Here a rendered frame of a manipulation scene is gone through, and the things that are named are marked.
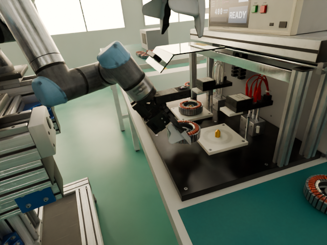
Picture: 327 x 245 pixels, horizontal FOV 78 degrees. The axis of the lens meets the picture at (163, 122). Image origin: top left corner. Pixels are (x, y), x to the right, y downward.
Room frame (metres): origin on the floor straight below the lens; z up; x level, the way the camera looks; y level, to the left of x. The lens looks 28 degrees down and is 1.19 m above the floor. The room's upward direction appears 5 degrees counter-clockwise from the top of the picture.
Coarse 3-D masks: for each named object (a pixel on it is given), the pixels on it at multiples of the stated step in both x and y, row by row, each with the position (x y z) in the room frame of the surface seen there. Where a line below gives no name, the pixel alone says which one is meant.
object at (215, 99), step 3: (210, 96) 0.92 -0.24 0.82; (213, 96) 0.90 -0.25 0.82; (216, 96) 0.90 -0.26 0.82; (222, 96) 0.89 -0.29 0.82; (210, 99) 0.92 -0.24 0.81; (213, 99) 0.89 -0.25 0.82; (216, 99) 0.87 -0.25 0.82; (219, 99) 0.86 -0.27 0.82; (222, 99) 0.86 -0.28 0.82; (225, 99) 0.86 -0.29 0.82; (210, 102) 0.92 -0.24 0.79; (213, 102) 0.89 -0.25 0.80; (216, 102) 0.86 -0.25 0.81; (219, 102) 0.85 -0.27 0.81; (222, 102) 0.85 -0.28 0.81; (210, 105) 0.91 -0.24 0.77; (213, 105) 0.89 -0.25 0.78; (216, 105) 0.86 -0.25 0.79; (219, 105) 0.85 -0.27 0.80; (222, 105) 0.85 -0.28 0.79; (216, 108) 0.86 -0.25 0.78; (219, 108) 0.85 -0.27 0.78
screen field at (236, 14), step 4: (232, 8) 0.80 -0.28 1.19; (236, 8) 0.78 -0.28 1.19; (240, 8) 0.76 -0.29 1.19; (244, 8) 0.74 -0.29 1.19; (232, 12) 0.80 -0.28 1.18; (236, 12) 0.78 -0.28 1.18; (240, 12) 0.75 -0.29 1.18; (244, 12) 0.73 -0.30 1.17; (232, 16) 0.80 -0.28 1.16; (236, 16) 0.77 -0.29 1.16; (240, 16) 0.75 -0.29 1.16; (244, 16) 0.73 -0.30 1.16; (228, 20) 0.82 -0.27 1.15; (232, 20) 0.80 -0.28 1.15; (236, 20) 0.77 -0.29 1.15; (240, 20) 0.75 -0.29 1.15; (244, 20) 0.73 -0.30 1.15
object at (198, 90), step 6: (204, 78) 0.89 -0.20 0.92; (210, 78) 0.88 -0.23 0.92; (198, 84) 0.88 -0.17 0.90; (204, 84) 0.84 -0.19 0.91; (210, 84) 0.84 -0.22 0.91; (216, 84) 0.86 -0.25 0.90; (222, 84) 0.86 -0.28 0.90; (228, 84) 0.86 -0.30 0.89; (198, 90) 0.85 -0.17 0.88; (204, 90) 0.83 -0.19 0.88; (216, 90) 0.91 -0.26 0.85; (222, 90) 0.87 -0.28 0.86
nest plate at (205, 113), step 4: (172, 108) 0.90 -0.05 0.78; (176, 108) 0.90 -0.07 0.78; (204, 108) 0.87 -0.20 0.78; (172, 112) 0.88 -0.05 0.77; (176, 112) 0.85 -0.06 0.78; (204, 112) 0.83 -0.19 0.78; (208, 112) 0.82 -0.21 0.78; (176, 116) 0.83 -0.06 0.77; (180, 116) 0.81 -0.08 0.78; (184, 116) 0.80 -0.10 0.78; (188, 116) 0.80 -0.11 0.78; (192, 116) 0.80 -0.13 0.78; (196, 116) 0.79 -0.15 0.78; (200, 116) 0.79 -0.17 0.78; (204, 116) 0.79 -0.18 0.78; (208, 116) 0.80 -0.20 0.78; (212, 116) 0.80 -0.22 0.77; (184, 120) 0.77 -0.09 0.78; (188, 120) 0.77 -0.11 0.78; (192, 120) 0.78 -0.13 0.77
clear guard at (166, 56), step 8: (160, 48) 0.90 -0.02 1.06; (168, 48) 0.88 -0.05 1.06; (176, 48) 0.86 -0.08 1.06; (184, 48) 0.84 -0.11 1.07; (192, 48) 0.82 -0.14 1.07; (200, 48) 0.81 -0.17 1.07; (208, 48) 0.79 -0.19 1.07; (216, 48) 0.78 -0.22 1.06; (160, 56) 0.83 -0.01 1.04; (168, 56) 0.76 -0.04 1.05; (152, 64) 0.85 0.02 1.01; (160, 64) 0.77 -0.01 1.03; (160, 72) 0.72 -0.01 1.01
